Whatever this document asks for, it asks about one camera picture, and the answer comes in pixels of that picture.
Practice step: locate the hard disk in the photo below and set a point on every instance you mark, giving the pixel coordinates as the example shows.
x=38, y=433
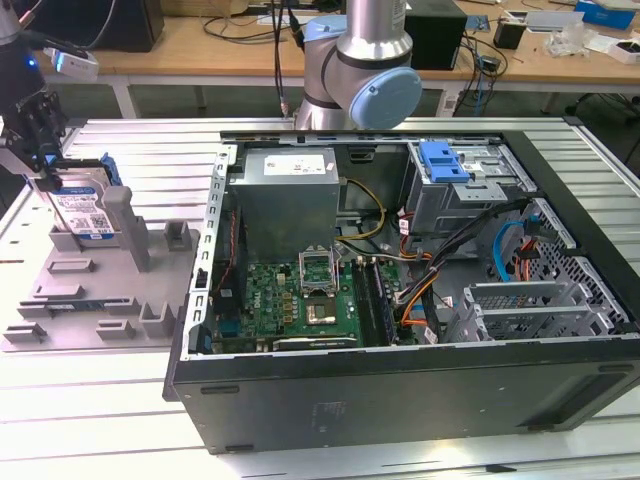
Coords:
x=80, y=210

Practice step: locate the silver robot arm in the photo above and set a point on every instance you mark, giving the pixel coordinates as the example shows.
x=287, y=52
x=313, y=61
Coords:
x=370, y=45

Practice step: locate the grey metal disk bay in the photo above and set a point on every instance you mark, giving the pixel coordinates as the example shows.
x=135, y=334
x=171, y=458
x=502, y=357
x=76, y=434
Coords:
x=550, y=300

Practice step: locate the black computer tower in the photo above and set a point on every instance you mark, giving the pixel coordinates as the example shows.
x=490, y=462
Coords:
x=125, y=25

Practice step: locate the wooden desk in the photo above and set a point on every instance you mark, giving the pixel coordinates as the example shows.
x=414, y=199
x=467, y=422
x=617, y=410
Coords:
x=175, y=60

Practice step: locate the grey parts rack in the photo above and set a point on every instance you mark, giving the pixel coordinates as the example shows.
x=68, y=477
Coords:
x=100, y=280

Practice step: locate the green RAM stick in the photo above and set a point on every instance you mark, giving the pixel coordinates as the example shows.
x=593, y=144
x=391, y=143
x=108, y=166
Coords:
x=75, y=305

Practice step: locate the black case fan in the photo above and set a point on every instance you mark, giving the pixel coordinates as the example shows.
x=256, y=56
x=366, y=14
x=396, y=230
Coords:
x=232, y=260

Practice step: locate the grey power supply unit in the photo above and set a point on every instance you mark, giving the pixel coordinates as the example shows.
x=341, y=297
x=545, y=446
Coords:
x=285, y=210

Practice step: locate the green motherboard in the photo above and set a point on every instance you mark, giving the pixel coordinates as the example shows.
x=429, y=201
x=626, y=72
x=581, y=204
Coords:
x=270, y=295

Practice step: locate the CPU socket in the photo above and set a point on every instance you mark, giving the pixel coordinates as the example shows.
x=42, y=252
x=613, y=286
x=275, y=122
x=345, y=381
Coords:
x=320, y=312

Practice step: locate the black graphics card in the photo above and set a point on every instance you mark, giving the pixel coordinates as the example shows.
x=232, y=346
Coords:
x=315, y=342

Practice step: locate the black RAM slot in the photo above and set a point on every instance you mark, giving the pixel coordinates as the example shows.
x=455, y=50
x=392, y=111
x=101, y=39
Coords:
x=362, y=305

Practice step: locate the black RAM stick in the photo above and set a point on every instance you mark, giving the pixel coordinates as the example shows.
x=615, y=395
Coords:
x=385, y=305

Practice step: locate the white label tag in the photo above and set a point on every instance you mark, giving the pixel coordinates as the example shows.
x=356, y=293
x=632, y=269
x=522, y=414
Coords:
x=450, y=102

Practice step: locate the blue drive carrier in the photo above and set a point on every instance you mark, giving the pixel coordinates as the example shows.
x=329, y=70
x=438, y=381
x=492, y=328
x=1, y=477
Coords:
x=442, y=165

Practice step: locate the grey metal drive cage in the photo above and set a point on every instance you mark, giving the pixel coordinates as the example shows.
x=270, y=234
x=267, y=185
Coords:
x=450, y=210

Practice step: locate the small black open box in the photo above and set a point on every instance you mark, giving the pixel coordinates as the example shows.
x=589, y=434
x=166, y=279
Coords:
x=510, y=35

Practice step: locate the black PC case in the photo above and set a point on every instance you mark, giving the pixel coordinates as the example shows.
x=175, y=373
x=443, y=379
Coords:
x=400, y=400

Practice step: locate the clear plastic bags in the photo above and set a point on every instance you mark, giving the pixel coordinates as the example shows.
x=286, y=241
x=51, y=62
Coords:
x=570, y=42

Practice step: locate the blue cardboard box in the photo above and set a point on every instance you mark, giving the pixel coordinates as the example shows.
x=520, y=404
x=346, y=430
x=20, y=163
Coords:
x=605, y=12

